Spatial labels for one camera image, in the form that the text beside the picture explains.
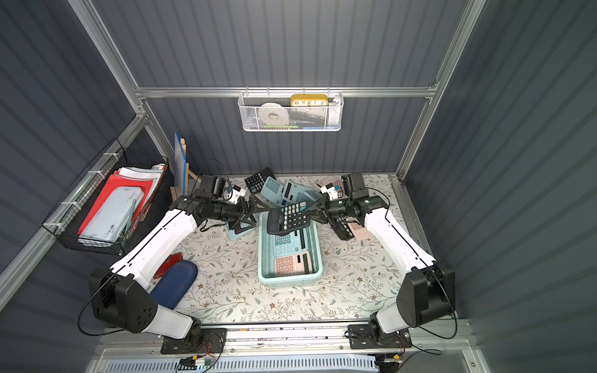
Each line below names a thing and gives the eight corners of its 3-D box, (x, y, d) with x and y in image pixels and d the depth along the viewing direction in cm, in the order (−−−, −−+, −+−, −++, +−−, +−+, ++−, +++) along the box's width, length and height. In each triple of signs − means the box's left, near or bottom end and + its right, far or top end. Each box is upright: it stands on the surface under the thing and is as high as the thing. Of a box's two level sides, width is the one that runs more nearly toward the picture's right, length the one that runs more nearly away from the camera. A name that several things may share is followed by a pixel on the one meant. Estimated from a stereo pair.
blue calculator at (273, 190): (259, 196, 111) (257, 189, 107) (270, 182, 117) (269, 175, 113) (283, 206, 107) (282, 200, 103) (294, 192, 113) (293, 185, 109)
